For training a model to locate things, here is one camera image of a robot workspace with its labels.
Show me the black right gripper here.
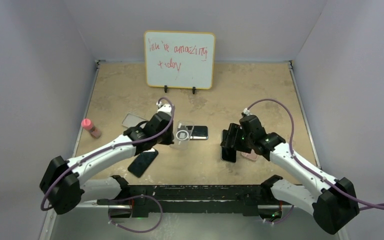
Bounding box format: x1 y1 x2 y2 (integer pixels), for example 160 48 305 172
222 123 255 154

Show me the clear magsafe phone case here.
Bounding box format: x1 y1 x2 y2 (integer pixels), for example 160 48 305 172
170 121 195 150

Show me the clear grey phone case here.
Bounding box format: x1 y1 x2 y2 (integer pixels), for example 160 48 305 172
121 112 148 129

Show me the black phone with case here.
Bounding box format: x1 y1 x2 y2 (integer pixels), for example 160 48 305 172
220 147 237 163

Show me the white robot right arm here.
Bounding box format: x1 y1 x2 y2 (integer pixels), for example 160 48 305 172
220 115 360 235

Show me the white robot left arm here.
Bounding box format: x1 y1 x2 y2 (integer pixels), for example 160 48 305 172
39 111 174 215

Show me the pink phone case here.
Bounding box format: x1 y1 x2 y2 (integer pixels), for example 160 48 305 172
241 150 259 162

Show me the yellow framed whiteboard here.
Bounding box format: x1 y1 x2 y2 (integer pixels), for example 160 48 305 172
143 30 216 91

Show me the pink capped small bottle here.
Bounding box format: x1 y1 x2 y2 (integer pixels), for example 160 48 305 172
81 118 102 139

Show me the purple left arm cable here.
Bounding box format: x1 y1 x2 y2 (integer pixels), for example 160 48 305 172
40 96 176 212

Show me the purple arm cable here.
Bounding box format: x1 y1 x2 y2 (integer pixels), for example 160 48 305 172
241 97 384 212
40 96 176 212

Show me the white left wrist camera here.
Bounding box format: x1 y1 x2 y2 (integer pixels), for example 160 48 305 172
156 102 173 116

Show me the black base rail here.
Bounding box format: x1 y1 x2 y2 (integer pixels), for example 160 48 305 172
97 184 290 219

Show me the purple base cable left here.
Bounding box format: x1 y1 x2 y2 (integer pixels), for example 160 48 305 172
107 193 165 234

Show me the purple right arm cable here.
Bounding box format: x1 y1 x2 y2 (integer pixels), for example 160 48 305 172
241 97 384 212

